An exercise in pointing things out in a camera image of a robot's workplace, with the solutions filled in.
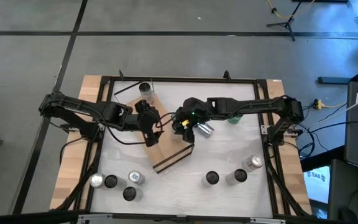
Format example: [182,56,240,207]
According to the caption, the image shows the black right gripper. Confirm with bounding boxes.
[171,97,208,145]

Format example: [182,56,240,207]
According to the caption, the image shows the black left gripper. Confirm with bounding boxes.
[134,98,165,148]

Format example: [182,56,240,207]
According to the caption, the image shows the wooden tray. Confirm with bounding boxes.
[114,80,195,174]

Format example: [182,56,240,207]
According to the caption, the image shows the silver blue slim can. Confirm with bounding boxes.
[196,122,216,139]

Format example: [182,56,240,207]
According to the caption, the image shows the blue-tab silver-top can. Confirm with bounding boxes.
[127,169,145,186]

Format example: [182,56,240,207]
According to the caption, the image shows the green Sprite can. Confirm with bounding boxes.
[227,114,244,125]

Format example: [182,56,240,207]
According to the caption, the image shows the silver-top slim can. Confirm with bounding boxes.
[241,154,264,172]
[89,172,106,189]

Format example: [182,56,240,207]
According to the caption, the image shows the yellow power strip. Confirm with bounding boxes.
[312,98,326,110]

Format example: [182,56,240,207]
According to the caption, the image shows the black rig crossbar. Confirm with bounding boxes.
[0,208,358,224]

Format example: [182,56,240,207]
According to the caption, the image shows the white SA6 sign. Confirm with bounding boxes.
[303,166,331,205]

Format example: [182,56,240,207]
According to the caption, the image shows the black tripod stand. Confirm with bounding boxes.
[265,0,304,42]

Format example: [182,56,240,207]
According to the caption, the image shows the black table foot bar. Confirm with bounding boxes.
[318,76,354,85]

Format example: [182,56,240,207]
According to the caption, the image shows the right wrist cable loop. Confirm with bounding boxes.
[155,111,176,129]

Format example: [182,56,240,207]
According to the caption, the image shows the black metal table frame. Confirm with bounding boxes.
[73,70,291,218]

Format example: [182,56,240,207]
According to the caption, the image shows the black cable bundle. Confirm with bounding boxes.
[265,146,312,217]
[54,146,102,212]

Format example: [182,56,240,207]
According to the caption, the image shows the yellow cable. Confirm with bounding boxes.
[267,0,316,19]

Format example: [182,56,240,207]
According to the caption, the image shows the black floor cable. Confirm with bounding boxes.
[309,119,358,133]

